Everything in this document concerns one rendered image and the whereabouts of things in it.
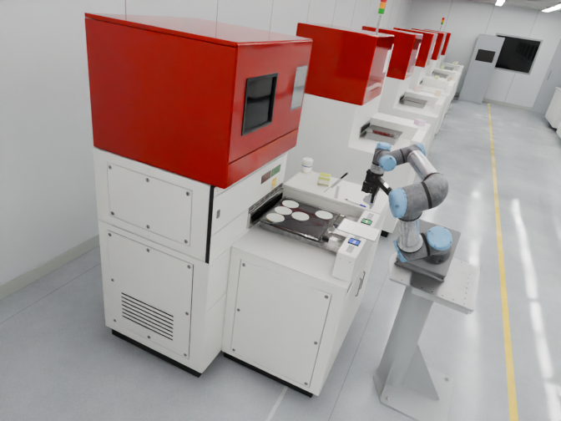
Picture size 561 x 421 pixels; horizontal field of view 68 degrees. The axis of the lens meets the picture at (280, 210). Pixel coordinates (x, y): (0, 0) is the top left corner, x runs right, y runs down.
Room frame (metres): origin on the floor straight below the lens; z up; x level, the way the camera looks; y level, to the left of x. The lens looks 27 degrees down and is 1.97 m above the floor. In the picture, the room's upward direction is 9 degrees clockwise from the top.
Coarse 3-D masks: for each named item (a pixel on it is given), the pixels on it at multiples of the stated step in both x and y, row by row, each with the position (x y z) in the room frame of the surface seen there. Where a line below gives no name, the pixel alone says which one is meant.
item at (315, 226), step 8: (272, 208) 2.15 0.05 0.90; (296, 208) 2.20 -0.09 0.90; (304, 208) 2.22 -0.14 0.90; (312, 208) 2.23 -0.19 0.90; (264, 216) 2.03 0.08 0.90; (288, 216) 2.08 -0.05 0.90; (312, 216) 2.12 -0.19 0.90; (280, 224) 1.97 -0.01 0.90; (288, 224) 1.99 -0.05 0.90; (296, 224) 2.00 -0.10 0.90; (304, 224) 2.02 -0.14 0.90; (312, 224) 2.03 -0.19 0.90; (320, 224) 2.05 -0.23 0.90; (328, 224) 2.06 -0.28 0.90; (304, 232) 1.92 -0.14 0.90; (312, 232) 1.94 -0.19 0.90; (320, 232) 1.95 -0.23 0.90
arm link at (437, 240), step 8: (424, 232) 1.78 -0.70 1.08; (432, 232) 1.75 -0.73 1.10; (440, 232) 1.75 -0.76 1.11; (448, 232) 1.75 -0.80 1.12; (424, 240) 1.73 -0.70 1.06; (432, 240) 1.72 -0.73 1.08; (440, 240) 1.72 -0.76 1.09; (448, 240) 1.72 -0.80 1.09; (432, 248) 1.71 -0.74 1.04; (440, 248) 1.69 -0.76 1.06; (448, 248) 1.74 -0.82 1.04
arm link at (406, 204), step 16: (400, 192) 1.53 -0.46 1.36; (416, 192) 1.52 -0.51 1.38; (400, 208) 1.49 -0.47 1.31; (416, 208) 1.50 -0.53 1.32; (400, 224) 1.61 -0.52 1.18; (416, 224) 1.59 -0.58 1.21; (400, 240) 1.72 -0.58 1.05; (416, 240) 1.66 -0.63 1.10; (400, 256) 1.70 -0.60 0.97; (416, 256) 1.71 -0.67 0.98
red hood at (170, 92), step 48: (96, 48) 1.85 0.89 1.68; (144, 48) 1.76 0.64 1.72; (192, 48) 1.68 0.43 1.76; (240, 48) 1.63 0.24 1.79; (288, 48) 2.06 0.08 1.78; (96, 96) 1.85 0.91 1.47; (144, 96) 1.76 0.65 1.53; (192, 96) 1.67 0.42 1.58; (240, 96) 1.67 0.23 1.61; (288, 96) 2.14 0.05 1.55; (96, 144) 1.86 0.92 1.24; (144, 144) 1.76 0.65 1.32; (192, 144) 1.67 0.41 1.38; (240, 144) 1.70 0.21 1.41; (288, 144) 2.23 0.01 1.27
